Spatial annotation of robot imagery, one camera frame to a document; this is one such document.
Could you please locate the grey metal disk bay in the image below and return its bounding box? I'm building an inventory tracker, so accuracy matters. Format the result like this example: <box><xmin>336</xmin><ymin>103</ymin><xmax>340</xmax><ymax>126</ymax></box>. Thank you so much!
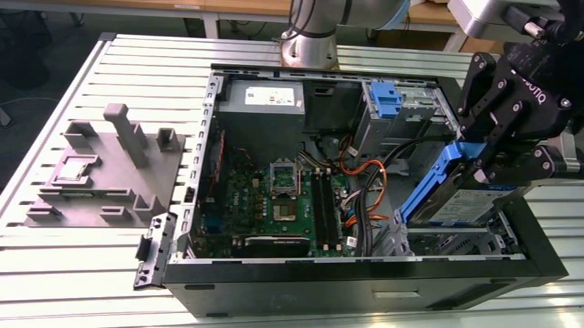
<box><xmin>390</xmin><ymin>208</ymin><xmax>521</xmax><ymax>257</ymax></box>

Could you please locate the blue plastic drive latch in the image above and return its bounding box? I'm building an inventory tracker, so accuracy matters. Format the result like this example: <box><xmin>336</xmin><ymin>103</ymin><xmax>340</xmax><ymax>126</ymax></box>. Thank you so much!
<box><xmin>370</xmin><ymin>81</ymin><xmax>403</xmax><ymax>120</ymax></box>

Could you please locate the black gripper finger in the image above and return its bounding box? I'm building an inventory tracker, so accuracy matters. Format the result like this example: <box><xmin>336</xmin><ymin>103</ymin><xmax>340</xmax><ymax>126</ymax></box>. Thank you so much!
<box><xmin>454</xmin><ymin>51</ymin><xmax>533</xmax><ymax>152</ymax></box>
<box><xmin>471</xmin><ymin>136</ymin><xmax>569</xmax><ymax>184</ymax></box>

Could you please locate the green RAM stick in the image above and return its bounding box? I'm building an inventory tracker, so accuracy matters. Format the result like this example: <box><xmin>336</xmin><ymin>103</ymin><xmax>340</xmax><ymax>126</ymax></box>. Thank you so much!
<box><xmin>61</xmin><ymin>190</ymin><xmax>109</xmax><ymax>199</ymax></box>

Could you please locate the black graphics card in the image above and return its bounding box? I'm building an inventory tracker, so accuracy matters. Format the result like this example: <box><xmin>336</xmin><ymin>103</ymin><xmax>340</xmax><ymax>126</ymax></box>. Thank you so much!
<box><xmin>229</xmin><ymin>234</ymin><xmax>312</xmax><ymax>260</ymax></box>

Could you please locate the grey power supply unit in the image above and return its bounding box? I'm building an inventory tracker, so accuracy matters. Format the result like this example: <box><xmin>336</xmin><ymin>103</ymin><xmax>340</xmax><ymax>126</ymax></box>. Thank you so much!
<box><xmin>212</xmin><ymin>79</ymin><xmax>307</xmax><ymax>163</ymax></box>

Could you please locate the hinged card retention bracket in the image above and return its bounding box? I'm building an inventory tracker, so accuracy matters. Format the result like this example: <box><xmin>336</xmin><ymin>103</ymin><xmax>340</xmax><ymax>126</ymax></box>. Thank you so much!
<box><xmin>132</xmin><ymin>210</ymin><xmax>180</xmax><ymax>292</ymax></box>

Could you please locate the hard disk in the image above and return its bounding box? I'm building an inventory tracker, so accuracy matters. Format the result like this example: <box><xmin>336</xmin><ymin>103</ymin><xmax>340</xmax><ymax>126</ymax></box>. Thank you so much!
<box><xmin>399</xmin><ymin>142</ymin><xmax>533</xmax><ymax>229</ymax></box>

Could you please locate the grey metal drive cage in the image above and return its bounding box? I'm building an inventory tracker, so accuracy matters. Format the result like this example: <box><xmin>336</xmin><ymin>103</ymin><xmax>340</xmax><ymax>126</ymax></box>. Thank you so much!
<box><xmin>356</xmin><ymin>80</ymin><xmax>462</xmax><ymax>160</ymax></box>

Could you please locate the CPU socket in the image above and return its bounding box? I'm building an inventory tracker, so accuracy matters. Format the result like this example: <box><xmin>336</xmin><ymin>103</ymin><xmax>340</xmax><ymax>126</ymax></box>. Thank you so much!
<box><xmin>271</xmin><ymin>200</ymin><xmax>303</xmax><ymax>223</ymax></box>

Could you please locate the thin red wire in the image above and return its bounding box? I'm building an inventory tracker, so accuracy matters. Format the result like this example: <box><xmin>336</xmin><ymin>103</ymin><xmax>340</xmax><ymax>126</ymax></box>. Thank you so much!
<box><xmin>204</xmin><ymin>131</ymin><xmax>227</xmax><ymax>203</ymax></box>

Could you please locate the black PC case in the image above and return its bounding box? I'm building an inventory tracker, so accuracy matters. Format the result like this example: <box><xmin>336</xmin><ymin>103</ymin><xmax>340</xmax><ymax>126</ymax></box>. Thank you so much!
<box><xmin>161</xmin><ymin>63</ymin><xmax>570</xmax><ymax>317</ymax></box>

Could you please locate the blue expansion slot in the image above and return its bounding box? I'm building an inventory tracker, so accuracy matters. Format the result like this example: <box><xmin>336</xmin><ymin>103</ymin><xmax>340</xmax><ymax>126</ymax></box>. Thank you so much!
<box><xmin>204</xmin><ymin>214</ymin><xmax>223</xmax><ymax>236</ymax></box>

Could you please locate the orange wire bundle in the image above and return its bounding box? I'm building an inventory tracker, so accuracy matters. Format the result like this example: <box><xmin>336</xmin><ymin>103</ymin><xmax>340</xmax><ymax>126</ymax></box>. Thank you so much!
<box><xmin>338</xmin><ymin>135</ymin><xmax>390</xmax><ymax>228</ymax></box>

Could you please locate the metal socket cover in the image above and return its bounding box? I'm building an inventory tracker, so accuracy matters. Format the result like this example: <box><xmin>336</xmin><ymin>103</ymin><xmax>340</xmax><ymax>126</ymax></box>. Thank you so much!
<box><xmin>268</xmin><ymin>159</ymin><xmax>303</xmax><ymax>200</ymax></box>

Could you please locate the silver CPU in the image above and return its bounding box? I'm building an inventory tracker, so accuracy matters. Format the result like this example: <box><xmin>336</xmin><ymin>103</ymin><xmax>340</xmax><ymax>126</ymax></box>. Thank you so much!
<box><xmin>57</xmin><ymin>163</ymin><xmax>88</xmax><ymax>181</ymax></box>

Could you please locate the black RAM slot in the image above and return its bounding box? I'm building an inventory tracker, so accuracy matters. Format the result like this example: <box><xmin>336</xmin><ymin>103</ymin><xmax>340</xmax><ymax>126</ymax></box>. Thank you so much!
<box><xmin>308</xmin><ymin>169</ymin><xmax>329</xmax><ymax>252</ymax></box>
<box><xmin>321</xmin><ymin>169</ymin><xmax>343</xmax><ymax>252</ymax></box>

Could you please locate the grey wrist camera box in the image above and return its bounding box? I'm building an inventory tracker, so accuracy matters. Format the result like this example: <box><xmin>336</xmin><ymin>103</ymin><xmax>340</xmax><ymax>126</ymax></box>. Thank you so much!
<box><xmin>447</xmin><ymin>0</ymin><xmax>550</xmax><ymax>41</ymax></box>

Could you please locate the grey parts rack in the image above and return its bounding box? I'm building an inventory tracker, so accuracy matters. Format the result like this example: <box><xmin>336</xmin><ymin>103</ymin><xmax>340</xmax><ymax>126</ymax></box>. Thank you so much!
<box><xmin>22</xmin><ymin>102</ymin><xmax>188</xmax><ymax>228</ymax></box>

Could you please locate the wooden desk with white legs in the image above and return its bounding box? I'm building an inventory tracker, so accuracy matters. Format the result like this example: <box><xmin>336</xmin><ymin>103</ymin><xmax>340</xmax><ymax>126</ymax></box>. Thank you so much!
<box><xmin>61</xmin><ymin>0</ymin><xmax>456</xmax><ymax>52</ymax></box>

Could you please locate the green motherboard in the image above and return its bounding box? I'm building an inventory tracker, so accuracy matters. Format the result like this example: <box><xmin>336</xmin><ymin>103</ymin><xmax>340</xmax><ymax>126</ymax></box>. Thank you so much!
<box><xmin>190</xmin><ymin>163</ymin><xmax>360</xmax><ymax>260</ymax></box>

